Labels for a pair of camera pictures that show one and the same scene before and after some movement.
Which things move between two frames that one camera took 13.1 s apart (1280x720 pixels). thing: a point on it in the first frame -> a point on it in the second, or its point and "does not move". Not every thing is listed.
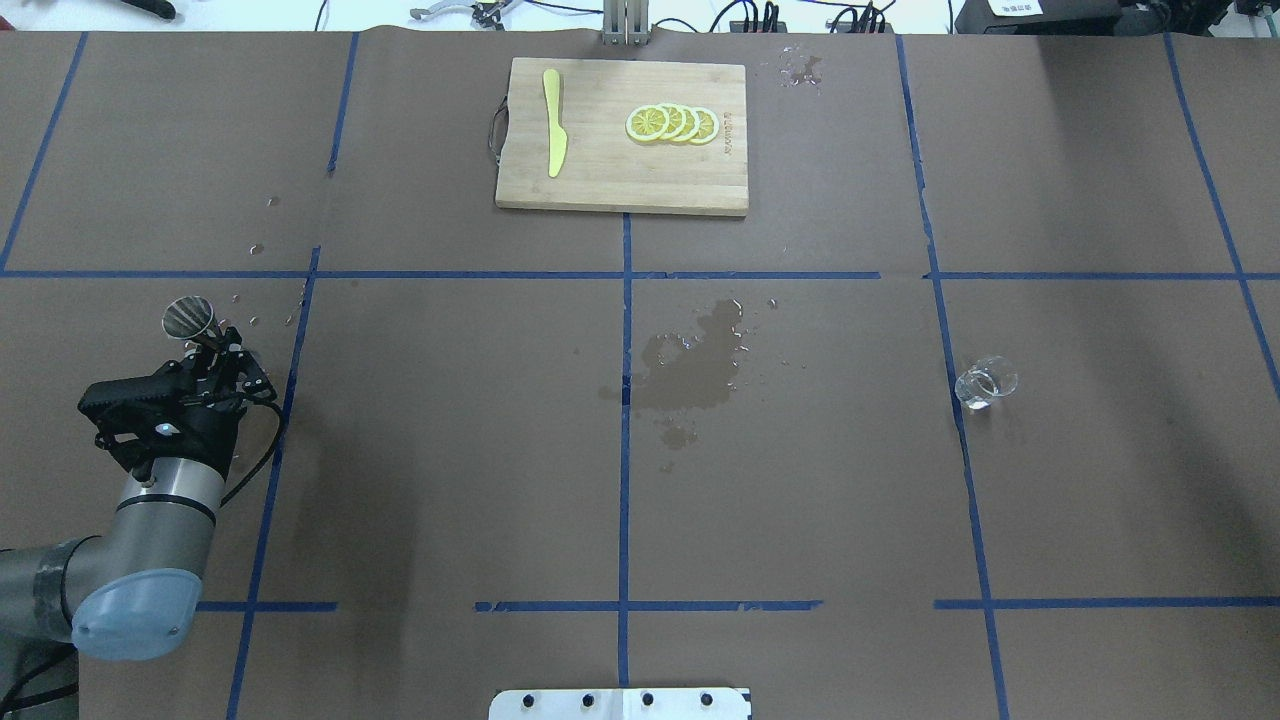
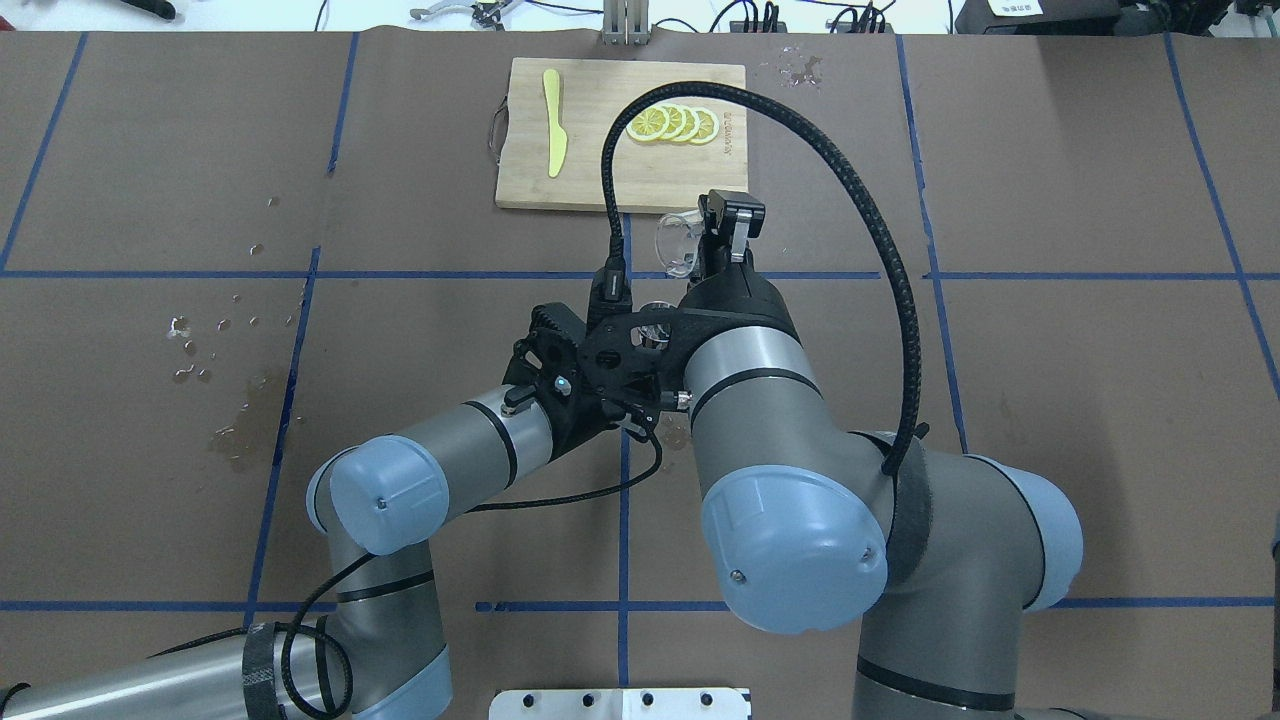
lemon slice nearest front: (647, 123) does not move
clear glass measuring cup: (989, 377) -> (677, 241)
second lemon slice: (677, 120) does not move
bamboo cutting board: (603, 168) does not move
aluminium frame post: (625, 22) does not move
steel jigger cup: (191, 317) -> (658, 335)
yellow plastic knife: (557, 137) does not move
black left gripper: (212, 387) -> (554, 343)
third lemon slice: (692, 124) does not move
